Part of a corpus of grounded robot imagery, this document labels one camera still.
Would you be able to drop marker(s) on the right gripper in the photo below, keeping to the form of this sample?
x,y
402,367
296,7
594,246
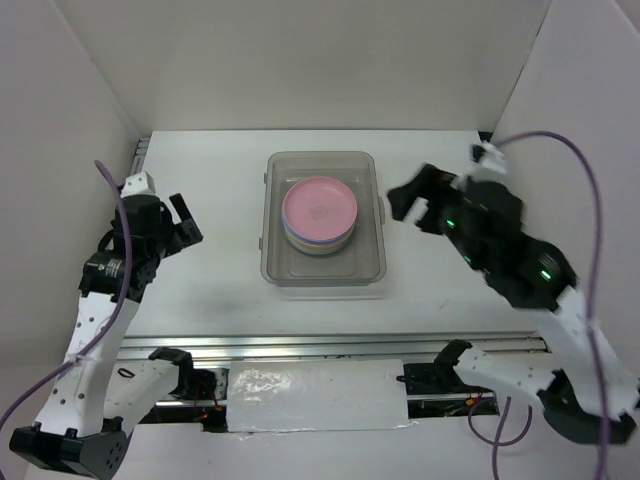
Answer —
x,y
428,181

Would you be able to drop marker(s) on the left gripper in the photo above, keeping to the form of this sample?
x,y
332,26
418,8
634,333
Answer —
x,y
188,234

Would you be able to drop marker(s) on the pink plate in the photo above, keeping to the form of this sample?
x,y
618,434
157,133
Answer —
x,y
320,207

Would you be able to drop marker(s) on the orange plate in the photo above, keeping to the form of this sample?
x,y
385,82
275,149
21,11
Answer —
x,y
312,248

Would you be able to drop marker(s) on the cream plate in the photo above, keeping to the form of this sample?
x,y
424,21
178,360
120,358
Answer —
x,y
291,242

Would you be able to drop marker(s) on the blue plate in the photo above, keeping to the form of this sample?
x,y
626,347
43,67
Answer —
x,y
311,240

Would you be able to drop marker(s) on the white watermelon pattern plate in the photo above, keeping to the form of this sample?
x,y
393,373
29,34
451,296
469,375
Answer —
x,y
320,255

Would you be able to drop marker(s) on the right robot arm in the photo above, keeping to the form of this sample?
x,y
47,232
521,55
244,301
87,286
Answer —
x,y
590,388

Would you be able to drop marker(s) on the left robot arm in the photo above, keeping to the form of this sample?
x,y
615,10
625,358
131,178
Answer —
x,y
83,430

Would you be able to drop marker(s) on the clear grey plastic bin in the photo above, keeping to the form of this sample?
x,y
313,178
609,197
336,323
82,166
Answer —
x,y
360,263

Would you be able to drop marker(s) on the white foil-taped panel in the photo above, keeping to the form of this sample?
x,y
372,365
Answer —
x,y
329,395

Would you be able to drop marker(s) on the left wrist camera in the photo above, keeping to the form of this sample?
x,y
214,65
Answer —
x,y
139,184

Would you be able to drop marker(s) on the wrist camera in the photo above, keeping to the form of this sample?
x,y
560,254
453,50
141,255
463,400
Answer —
x,y
487,159
139,184

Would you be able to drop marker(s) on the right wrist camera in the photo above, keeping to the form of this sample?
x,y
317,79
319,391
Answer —
x,y
487,159

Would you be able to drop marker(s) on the aluminium frame rail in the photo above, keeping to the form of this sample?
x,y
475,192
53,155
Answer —
x,y
314,346

